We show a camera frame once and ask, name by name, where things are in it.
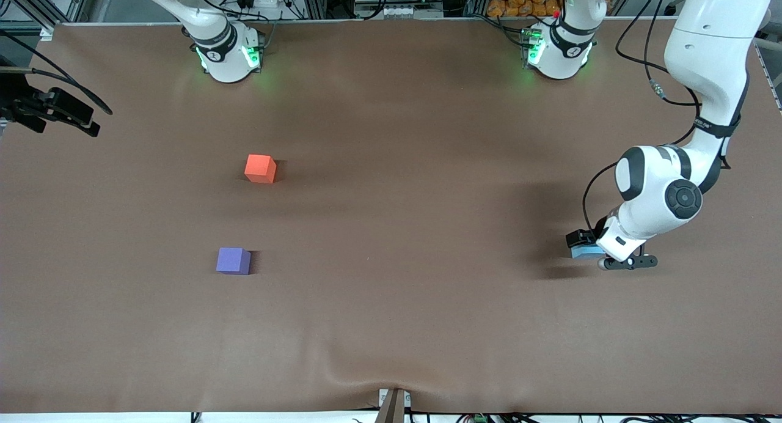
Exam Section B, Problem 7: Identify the orange foam block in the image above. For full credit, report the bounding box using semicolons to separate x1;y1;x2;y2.
244;154;277;184

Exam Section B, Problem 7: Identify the purple foam block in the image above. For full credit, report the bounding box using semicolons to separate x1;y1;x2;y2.
216;248;252;275

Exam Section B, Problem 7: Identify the brown table cover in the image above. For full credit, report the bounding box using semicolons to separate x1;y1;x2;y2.
0;18;782;415

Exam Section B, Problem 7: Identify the aluminium frame strut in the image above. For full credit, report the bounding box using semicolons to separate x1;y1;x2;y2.
0;0;59;42

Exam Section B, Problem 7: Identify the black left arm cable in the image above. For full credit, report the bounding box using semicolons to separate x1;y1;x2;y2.
582;0;703;231

